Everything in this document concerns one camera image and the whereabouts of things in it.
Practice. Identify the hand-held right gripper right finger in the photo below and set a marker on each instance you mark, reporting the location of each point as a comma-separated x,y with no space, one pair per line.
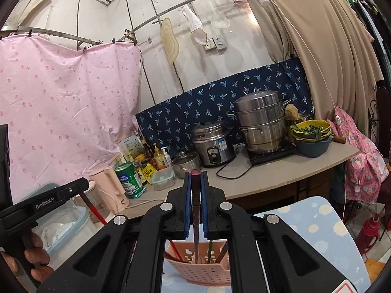
205,207

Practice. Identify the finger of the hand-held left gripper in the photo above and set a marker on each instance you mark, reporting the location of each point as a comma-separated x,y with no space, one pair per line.
78,186

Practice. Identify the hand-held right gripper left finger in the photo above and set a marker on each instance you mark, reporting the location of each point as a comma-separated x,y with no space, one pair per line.
188,207

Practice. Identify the dark red chopstick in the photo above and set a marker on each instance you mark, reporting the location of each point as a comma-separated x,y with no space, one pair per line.
195,198

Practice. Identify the pink perforated utensil basket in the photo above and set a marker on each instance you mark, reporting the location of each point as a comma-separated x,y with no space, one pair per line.
195,273

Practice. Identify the person's left hand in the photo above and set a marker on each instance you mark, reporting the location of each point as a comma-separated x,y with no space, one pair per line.
38,259

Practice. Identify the white blender jar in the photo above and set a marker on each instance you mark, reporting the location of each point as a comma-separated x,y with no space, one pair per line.
94,195

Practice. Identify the pink electric kettle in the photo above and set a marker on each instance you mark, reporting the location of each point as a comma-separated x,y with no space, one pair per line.
110,189

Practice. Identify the clear plastic food container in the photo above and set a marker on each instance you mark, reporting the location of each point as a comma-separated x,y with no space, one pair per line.
163,180

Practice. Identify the grey-lidded dish container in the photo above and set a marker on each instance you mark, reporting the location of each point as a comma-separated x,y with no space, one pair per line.
61,235

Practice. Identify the small pot with glass lid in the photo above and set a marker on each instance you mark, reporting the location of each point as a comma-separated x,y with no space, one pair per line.
186,164

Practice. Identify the green chopstick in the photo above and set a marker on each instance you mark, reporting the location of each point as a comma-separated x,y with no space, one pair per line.
210,251

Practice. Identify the green tin can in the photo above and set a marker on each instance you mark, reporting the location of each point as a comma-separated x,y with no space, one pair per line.
129,180

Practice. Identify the yellow pump bottle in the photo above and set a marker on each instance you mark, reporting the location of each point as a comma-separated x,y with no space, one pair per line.
159,158

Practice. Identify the silver rice cooker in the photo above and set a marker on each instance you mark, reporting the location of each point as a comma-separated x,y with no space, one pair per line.
213,146

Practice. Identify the white carton box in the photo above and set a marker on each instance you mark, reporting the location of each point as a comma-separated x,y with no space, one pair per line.
129,148

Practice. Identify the wooden kitchen counter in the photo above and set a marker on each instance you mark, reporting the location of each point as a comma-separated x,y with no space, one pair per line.
275,174

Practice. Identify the pink dotted curtain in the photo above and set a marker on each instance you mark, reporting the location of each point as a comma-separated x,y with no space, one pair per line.
67,103

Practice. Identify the black induction cooker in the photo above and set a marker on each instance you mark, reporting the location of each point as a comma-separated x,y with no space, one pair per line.
275,155

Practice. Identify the navy floral cloth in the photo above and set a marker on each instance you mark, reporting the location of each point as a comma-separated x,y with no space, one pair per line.
189,106

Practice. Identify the stainless steel steamer pot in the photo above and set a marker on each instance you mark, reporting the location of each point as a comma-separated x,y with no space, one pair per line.
259,122

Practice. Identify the yellow colander with greens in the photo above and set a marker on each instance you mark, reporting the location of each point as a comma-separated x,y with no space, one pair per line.
311,129

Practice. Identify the red thermos jug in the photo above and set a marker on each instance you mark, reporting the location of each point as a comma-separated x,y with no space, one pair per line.
368,235

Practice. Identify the pink pineapple-print garment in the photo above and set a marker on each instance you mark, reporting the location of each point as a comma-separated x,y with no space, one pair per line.
363,158

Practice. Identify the pale yellow cutting board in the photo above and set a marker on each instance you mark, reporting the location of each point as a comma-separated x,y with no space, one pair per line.
169,41

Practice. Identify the white mesh bag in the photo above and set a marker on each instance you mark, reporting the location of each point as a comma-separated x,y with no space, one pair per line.
195,26

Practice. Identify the white plastic strainer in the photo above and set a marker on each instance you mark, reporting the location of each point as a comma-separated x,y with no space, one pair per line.
220,18

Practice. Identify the beige curtain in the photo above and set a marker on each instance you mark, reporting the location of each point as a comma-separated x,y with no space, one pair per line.
330,52

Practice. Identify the dark wooden chair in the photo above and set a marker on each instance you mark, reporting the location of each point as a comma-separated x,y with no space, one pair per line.
383,113

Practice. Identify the row of hanging clothes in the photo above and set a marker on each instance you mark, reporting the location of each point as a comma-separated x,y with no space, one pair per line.
369,12

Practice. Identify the wall power socket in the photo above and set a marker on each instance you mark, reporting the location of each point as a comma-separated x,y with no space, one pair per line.
209,45

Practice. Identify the white wall switch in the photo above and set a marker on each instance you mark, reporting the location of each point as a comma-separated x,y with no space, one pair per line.
220,42

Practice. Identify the metal curtain rail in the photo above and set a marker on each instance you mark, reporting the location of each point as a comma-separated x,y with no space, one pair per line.
152,18

